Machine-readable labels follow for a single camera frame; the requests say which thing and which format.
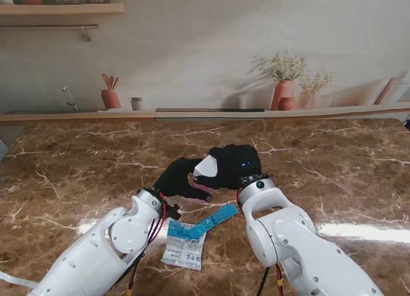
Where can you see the white bowl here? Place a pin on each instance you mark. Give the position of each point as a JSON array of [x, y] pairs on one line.
[[5, 0]]

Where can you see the blue plastic bag clip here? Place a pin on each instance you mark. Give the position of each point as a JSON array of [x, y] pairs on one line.
[[214, 219]]

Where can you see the terracotta vase with flowers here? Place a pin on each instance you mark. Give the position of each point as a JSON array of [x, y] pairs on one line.
[[282, 91]]

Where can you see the blue white seasoning bag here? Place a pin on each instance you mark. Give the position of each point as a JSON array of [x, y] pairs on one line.
[[184, 251]]

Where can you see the metal hanging rail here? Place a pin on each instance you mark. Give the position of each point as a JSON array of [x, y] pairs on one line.
[[48, 26]]

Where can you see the terracotta utensil pot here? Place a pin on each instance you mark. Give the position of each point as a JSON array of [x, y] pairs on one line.
[[111, 99]]

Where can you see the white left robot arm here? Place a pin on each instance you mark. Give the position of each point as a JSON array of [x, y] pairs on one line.
[[96, 254]]

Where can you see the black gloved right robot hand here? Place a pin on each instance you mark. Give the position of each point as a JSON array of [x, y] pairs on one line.
[[237, 168]]

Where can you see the metal faucet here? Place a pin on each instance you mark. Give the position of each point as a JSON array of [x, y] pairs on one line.
[[71, 99]]

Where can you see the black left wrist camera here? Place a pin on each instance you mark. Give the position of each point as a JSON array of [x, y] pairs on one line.
[[174, 212]]

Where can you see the pink seasoning bottle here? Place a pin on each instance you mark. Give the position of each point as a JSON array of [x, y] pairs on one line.
[[206, 189]]

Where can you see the wooden wall shelf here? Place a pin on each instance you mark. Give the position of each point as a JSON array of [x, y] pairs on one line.
[[64, 9]]

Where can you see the white square bottle cap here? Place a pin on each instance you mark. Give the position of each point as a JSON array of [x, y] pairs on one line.
[[206, 167]]

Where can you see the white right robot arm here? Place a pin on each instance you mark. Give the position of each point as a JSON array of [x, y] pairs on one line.
[[288, 238]]

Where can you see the small round terracotta pot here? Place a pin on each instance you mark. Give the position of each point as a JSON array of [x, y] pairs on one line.
[[286, 103]]

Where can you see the pale vase with flowers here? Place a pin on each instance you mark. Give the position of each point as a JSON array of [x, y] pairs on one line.
[[309, 97]]

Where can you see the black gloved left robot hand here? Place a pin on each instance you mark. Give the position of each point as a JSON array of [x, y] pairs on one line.
[[174, 180]]

